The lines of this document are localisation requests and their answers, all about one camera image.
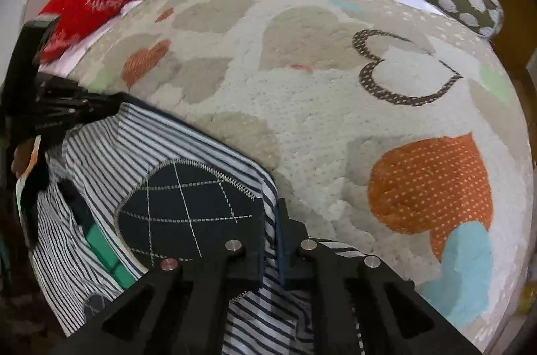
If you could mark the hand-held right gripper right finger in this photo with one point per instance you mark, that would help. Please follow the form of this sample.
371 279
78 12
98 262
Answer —
290 254

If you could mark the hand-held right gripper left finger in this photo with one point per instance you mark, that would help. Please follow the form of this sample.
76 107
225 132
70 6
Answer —
245 262

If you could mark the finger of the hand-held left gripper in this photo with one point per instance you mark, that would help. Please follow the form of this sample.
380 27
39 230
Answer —
84 105

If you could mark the navy striped shirt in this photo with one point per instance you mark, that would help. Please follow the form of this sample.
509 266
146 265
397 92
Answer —
134 153

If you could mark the person's left hand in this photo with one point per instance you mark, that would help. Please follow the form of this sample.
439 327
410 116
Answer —
26 158

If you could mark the beige heart-print blanket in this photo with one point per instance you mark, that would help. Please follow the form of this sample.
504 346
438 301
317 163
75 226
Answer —
302 107

